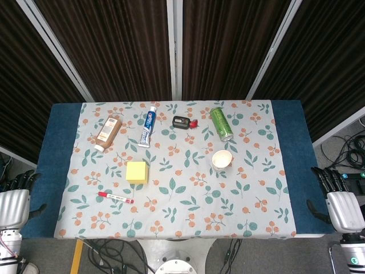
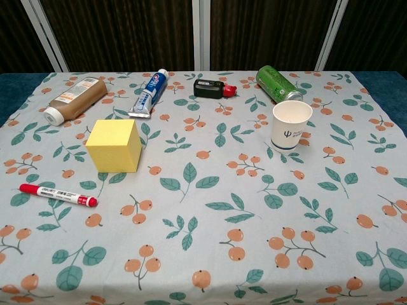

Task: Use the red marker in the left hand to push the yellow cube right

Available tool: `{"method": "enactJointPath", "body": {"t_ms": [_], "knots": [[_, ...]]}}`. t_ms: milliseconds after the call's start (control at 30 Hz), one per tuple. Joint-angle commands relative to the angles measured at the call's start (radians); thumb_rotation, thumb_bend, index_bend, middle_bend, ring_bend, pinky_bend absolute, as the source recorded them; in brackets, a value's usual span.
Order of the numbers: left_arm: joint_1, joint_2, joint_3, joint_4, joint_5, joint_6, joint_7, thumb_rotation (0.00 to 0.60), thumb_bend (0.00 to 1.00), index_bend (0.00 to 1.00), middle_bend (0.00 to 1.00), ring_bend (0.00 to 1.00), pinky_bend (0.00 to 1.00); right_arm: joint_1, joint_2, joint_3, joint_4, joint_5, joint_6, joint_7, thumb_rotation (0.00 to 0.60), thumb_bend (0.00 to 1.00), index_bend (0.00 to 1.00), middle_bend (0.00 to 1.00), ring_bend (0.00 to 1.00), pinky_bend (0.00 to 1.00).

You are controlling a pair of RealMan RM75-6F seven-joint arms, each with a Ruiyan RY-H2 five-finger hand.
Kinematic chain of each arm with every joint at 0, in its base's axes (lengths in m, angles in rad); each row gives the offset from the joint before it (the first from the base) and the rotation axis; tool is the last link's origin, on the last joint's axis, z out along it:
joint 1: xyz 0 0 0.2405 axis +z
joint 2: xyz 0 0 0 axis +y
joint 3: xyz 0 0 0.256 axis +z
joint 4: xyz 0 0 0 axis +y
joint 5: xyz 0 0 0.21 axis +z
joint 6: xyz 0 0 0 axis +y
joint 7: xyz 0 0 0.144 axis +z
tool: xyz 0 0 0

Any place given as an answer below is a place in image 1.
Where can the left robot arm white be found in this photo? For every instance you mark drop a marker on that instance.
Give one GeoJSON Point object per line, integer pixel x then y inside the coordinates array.
{"type": "Point", "coordinates": [8, 248]}

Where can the floral printed tablecloth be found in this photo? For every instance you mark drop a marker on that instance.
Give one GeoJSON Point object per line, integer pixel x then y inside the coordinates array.
{"type": "Point", "coordinates": [182, 205]}

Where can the green drink can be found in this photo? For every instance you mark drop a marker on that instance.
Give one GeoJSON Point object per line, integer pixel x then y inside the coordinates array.
{"type": "Point", "coordinates": [221, 124]}

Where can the white paper cup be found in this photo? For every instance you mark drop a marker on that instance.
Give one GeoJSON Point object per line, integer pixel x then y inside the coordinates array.
{"type": "Point", "coordinates": [222, 160]}

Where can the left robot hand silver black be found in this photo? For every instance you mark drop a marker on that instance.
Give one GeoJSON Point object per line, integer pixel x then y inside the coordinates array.
{"type": "Point", "coordinates": [14, 208]}

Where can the black box with teal buttons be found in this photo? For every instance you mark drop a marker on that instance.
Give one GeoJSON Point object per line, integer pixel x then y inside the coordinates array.
{"type": "Point", "coordinates": [355, 177]}

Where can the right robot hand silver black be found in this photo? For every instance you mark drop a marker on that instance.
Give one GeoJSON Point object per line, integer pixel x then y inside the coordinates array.
{"type": "Point", "coordinates": [345, 211]}

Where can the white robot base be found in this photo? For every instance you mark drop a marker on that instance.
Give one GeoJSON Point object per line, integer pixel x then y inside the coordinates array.
{"type": "Point", "coordinates": [175, 258]}

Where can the black bottle with red cap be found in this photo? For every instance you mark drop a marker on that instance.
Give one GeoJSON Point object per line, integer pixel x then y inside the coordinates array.
{"type": "Point", "coordinates": [181, 122]}

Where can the brown bottle with white cap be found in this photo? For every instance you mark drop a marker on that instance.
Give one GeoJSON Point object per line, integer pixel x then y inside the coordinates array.
{"type": "Point", "coordinates": [108, 132]}

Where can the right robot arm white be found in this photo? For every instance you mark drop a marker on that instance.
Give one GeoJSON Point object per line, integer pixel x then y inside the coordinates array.
{"type": "Point", "coordinates": [352, 254]}

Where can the yellow floor strip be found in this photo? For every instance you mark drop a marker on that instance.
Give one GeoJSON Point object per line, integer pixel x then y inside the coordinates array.
{"type": "Point", "coordinates": [76, 257]}

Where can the red and white marker pen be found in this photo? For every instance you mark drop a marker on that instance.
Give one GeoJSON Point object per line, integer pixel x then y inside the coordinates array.
{"type": "Point", "coordinates": [115, 197]}

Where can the blue white toothpaste tube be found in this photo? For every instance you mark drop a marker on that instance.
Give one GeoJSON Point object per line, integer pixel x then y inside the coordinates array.
{"type": "Point", "coordinates": [147, 125]}

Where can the blue table cover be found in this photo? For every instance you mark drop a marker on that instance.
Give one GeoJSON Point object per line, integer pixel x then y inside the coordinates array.
{"type": "Point", "coordinates": [51, 142]}

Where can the dark pleated partition panel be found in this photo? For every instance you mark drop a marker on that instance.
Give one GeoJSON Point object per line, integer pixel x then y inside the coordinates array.
{"type": "Point", "coordinates": [119, 48]}
{"type": "Point", "coordinates": [228, 48]}
{"type": "Point", "coordinates": [328, 71]}
{"type": "Point", "coordinates": [25, 85]}

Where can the yellow foam cube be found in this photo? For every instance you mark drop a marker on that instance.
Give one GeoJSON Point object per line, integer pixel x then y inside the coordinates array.
{"type": "Point", "coordinates": [137, 172]}

